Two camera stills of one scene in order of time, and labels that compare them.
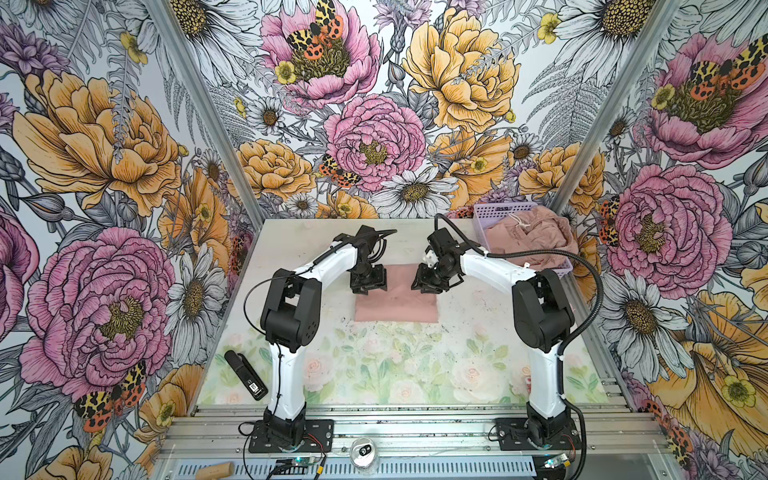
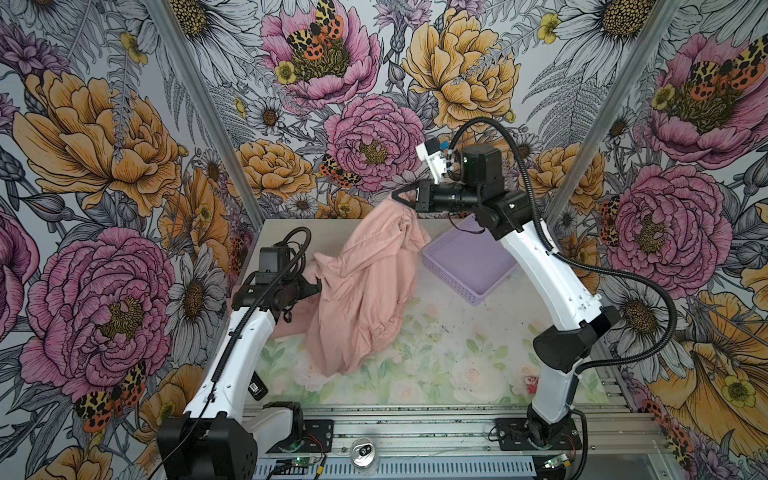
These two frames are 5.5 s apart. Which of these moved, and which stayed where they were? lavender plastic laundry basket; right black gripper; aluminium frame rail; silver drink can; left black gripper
Moved: left black gripper; right black gripper; lavender plastic laundry basket
Stayed: aluminium frame rail; silver drink can
